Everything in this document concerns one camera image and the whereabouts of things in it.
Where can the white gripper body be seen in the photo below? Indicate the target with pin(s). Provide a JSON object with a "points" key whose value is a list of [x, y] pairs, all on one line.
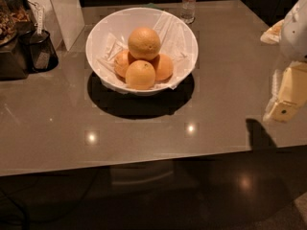
{"points": [[295, 37]]}

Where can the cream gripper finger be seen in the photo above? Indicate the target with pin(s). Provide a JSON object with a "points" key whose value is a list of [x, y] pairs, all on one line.
{"points": [[272, 34], [289, 93]]}

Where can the right orange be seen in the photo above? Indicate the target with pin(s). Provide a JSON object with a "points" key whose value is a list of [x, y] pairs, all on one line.
{"points": [[163, 67]]}

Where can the orange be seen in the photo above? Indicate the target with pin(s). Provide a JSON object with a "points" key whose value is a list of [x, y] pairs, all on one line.
{"points": [[163, 67], [122, 62], [144, 43], [140, 75]]}

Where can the top orange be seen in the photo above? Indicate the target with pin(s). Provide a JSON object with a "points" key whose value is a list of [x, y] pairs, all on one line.
{"points": [[144, 43]]}

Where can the front orange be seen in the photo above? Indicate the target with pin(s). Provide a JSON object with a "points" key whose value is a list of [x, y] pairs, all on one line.
{"points": [[140, 75]]}

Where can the left orange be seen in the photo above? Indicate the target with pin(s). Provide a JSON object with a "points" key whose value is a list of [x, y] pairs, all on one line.
{"points": [[122, 62]]}

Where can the white bowl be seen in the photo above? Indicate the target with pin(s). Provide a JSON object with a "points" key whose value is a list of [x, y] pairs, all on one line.
{"points": [[110, 26]]}

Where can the clear plastic water bottle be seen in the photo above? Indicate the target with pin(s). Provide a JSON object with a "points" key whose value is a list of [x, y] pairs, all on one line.
{"points": [[187, 13]]}

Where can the white board panel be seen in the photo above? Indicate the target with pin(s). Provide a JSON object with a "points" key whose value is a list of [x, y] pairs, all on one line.
{"points": [[63, 20]]}

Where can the black mesh cup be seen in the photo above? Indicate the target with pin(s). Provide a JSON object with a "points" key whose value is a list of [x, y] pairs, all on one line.
{"points": [[43, 54]]}

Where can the white tag stick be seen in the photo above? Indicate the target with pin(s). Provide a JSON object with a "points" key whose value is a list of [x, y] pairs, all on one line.
{"points": [[39, 18]]}

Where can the dark tray with nuts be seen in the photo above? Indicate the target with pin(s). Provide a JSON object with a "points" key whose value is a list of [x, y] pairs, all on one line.
{"points": [[14, 21]]}

